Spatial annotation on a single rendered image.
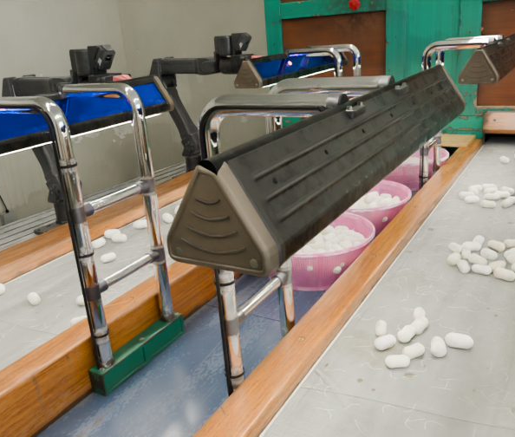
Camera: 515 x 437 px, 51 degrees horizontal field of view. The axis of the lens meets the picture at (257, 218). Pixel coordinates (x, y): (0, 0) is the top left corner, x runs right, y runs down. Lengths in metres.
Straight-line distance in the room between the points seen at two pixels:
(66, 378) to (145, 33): 3.21
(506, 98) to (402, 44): 0.40
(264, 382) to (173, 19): 3.17
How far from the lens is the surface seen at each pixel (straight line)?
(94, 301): 0.83
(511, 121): 2.00
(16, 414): 0.83
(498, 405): 0.74
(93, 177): 3.85
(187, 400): 0.85
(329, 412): 0.70
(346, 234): 1.22
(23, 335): 0.99
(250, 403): 0.68
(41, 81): 1.62
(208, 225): 0.34
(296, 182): 0.38
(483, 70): 1.25
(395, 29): 2.09
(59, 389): 0.87
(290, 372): 0.73
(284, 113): 0.54
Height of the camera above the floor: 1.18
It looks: 19 degrees down
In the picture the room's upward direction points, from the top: 5 degrees counter-clockwise
